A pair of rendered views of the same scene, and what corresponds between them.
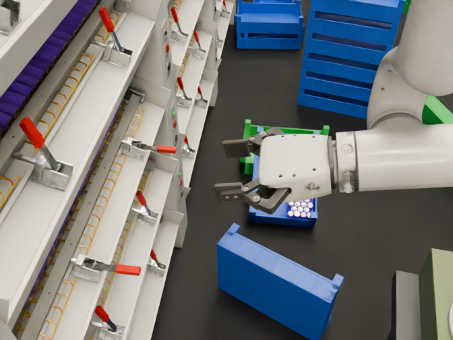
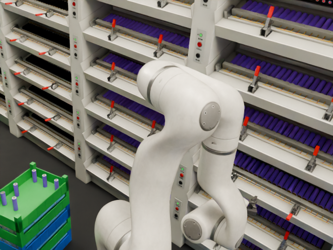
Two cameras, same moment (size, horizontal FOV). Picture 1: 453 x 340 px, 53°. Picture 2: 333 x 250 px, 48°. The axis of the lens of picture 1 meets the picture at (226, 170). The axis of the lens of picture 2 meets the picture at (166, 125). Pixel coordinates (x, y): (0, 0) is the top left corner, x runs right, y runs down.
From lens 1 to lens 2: 1.27 m
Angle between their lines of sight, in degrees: 87
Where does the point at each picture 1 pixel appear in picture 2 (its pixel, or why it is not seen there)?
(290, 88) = not seen: outside the picture
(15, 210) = not seen: hidden behind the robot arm
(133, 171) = (282, 206)
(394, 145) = (206, 205)
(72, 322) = not seen: hidden behind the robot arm
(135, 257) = (258, 235)
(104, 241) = (244, 186)
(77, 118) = (269, 147)
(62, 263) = (234, 167)
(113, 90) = (288, 161)
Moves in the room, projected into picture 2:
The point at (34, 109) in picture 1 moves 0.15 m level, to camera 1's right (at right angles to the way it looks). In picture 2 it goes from (267, 131) to (253, 149)
